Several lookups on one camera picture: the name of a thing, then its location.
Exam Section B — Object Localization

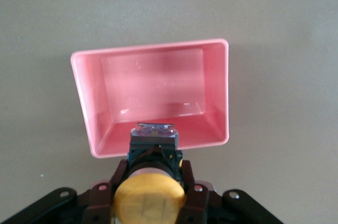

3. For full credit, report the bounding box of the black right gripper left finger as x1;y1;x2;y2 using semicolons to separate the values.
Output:
81;159;130;224

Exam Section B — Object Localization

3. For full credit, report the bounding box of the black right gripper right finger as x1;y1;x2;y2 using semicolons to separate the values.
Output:
178;159;215;224

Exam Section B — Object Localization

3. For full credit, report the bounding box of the yellow push button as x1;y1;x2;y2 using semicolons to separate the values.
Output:
112;122;186;224

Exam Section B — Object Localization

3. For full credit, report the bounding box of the pink plastic box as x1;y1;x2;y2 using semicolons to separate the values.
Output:
70;38;230;160

